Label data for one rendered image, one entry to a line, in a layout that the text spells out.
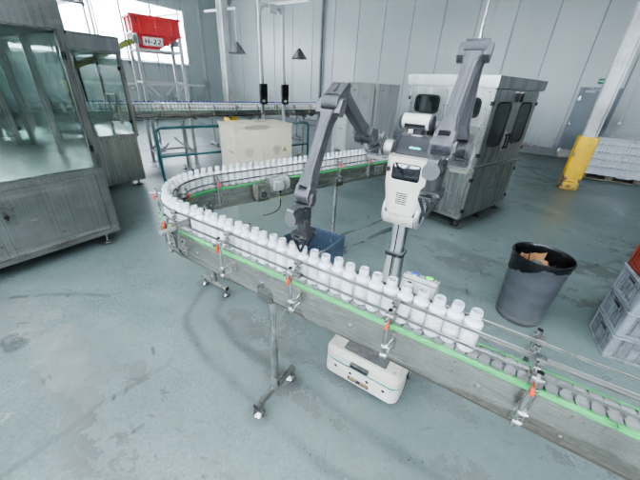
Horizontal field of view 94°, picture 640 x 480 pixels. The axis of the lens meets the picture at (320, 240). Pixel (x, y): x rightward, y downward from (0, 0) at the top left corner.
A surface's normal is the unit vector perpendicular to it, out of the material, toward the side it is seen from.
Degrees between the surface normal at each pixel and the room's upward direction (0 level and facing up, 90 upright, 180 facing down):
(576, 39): 90
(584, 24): 90
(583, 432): 90
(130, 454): 0
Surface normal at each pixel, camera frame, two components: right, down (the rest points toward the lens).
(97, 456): 0.04, -0.89
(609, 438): -0.54, 0.36
